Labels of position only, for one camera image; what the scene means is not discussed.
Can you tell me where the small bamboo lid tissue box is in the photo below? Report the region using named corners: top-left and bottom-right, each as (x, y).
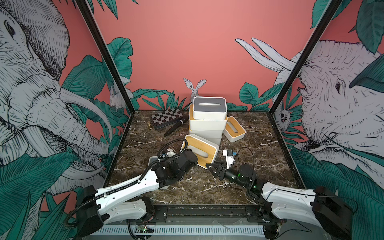
top-left (223, 116), bottom-right (246, 143)

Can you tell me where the yellow lid tissue box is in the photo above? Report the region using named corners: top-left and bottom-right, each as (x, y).
top-left (189, 129), bottom-right (223, 140)

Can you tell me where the large bamboo lid tissue box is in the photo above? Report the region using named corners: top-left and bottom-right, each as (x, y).
top-left (189, 105), bottom-right (228, 131)

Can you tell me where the grey lid tissue box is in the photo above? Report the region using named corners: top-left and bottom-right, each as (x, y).
top-left (192, 97), bottom-right (227, 121)
top-left (148, 156), bottom-right (164, 170)

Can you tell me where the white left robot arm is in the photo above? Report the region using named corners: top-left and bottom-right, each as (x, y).
top-left (75, 149), bottom-right (198, 237)

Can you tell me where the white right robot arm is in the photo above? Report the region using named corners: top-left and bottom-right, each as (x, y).
top-left (206, 163), bottom-right (354, 240)

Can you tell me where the white bottom tissue box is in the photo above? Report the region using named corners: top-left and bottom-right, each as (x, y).
top-left (207, 138), bottom-right (222, 146)

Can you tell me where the folding chess board box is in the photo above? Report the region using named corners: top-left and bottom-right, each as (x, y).
top-left (151, 108), bottom-right (184, 130)

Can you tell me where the white vented strip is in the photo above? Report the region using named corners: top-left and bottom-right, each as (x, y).
top-left (89, 224), bottom-right (266, 236)

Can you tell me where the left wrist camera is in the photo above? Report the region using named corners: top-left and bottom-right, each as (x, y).
top-left (160, 151), bottom-right (176, 160)

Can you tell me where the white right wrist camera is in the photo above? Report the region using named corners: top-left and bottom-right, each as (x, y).
top-left (223, 150), bottom-right (237, 170)

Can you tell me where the black corrugated cable hose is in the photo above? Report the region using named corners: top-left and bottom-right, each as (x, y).
top-left (157, 138), bottom-right (189, 160)

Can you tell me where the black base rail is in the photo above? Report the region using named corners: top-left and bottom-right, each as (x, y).
top-left (149, 205), bottom-right (285, 225)

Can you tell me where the black corner frame post left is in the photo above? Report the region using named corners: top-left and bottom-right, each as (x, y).
top-left (74, 0), bottom-right (136, 115)

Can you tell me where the black corner frame post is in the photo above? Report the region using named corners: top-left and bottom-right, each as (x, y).
top-left (74, 0), bottom-right (136, 115)
top-left (268, 0), bottom-right (343, 115)

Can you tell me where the black corner frame post right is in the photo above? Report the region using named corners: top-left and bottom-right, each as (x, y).
top-left (268, 0), bottom-right (343, 115)

